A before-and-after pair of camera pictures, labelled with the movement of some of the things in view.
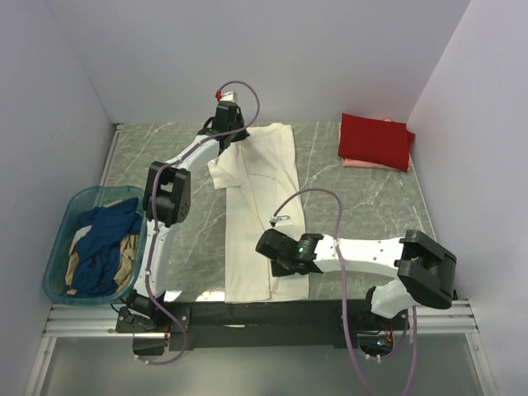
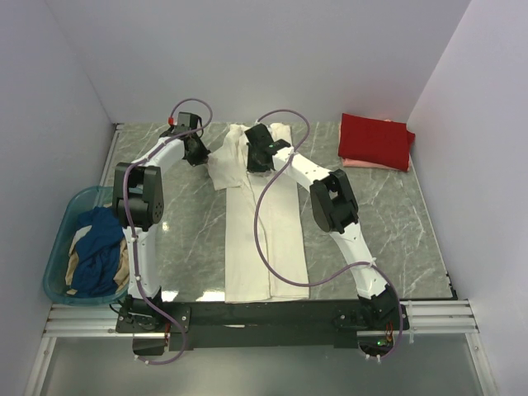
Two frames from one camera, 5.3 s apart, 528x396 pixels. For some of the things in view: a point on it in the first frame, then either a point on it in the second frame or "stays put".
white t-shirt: [260, 176] stays put
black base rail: [192, 324] stays put
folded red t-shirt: [375, 140] stays put
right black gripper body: [281, 268] → [253, 164]
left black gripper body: [239, 122] → [200, 154]
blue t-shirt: [98, 246] stays put
